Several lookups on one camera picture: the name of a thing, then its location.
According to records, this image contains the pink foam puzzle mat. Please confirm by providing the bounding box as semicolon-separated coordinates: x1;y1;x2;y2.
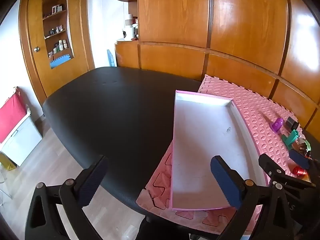
136;74;313;233

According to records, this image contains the blue foam mat piece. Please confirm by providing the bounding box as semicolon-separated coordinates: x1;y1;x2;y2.
50;55;72;69
107;49;117;67

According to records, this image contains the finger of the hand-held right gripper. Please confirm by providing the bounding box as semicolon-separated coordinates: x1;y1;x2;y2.
289;149;320;180
258;154;313;189

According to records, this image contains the brown toy figure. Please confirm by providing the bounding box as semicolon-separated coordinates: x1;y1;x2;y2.
297;142;309;155

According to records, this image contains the pink cardboard box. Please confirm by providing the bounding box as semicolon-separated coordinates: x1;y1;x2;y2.
171;90;272;210

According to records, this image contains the wooden wall cabinet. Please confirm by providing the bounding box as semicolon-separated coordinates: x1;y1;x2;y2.
114;0;320;135

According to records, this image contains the teal plastic toy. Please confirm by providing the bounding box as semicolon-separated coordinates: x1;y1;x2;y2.
281;129;300;147

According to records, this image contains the shelf niche with small items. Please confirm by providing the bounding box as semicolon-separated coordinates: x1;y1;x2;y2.
47;4;69;57

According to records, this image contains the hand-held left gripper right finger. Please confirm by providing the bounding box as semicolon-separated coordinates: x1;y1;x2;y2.
210;155;304;240

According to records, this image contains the small black box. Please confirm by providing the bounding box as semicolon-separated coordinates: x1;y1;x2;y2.
286;117;300;131

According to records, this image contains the red plastic toy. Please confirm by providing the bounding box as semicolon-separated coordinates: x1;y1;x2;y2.
292;166;307;177

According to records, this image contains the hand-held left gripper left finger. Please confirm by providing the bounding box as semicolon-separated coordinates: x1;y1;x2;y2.
25;155;110;240

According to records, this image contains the white storage box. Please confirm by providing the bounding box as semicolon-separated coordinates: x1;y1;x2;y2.
1;116;43;167

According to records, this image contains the purple plastic toy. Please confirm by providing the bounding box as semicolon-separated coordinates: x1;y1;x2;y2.
271;118;285;133

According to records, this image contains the wooden door with shelf niche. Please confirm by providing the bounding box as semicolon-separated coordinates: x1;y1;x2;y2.
19;0;95;98

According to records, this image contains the red cloth board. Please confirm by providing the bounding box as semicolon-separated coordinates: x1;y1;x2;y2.
0;87;28;143

